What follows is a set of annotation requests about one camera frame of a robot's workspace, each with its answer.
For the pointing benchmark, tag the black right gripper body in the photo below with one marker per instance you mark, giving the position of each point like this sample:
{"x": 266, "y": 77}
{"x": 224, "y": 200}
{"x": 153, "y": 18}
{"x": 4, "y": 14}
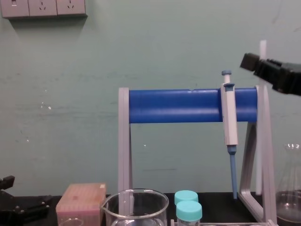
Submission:
{"x": 291, "y": 78}

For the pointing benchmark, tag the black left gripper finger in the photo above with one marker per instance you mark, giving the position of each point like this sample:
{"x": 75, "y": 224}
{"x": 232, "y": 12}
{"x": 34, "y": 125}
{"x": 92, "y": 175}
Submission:
{"x": 37, "y": 206}
{"x": 7, "y": 182}

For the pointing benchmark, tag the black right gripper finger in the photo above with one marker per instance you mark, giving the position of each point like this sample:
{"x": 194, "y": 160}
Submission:
{"x": 250, "y": 62}
{"x": 274, "y": 63}

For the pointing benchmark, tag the small clear glass vessel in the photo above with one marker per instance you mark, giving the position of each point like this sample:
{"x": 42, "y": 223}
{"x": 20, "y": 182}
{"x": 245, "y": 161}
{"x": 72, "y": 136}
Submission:
{"x": 70, "y": 222}

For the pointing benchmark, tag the pink pipette tip box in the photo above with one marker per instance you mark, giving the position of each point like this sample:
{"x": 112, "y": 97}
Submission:
{"x": 81, "y": 202}

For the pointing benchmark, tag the white and blue pipette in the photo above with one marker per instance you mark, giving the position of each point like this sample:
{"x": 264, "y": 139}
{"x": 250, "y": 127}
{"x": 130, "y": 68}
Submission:
{"x": 230, "y": 122}

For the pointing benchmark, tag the grey and blue pipette stand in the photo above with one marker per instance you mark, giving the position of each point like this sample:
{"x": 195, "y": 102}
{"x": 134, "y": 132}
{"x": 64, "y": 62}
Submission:
{"x": 178, "y": 106}

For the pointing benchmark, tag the clear glass beaker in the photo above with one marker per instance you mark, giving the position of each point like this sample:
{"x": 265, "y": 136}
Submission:
{"x": 136, "y": 209}

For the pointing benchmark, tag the clear glass conical flask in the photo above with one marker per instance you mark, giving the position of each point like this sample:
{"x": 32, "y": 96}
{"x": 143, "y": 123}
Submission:
{"x": 290, "y": 188}

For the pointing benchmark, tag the teal capped sample bottle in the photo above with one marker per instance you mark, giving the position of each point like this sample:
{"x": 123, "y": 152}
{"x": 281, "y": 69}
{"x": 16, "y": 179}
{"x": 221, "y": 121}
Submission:
{"x": 186, "y": 196}
{"x": 189, "y": 212}

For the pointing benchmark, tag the clear plastic tube rack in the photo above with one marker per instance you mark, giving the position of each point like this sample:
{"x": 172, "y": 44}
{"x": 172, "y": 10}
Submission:
{"x": 225, "y": 223}

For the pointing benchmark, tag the grey wall socket panel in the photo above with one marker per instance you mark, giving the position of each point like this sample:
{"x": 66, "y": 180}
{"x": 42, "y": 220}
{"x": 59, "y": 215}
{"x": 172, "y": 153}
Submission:
{"x": 42, "y": 8}

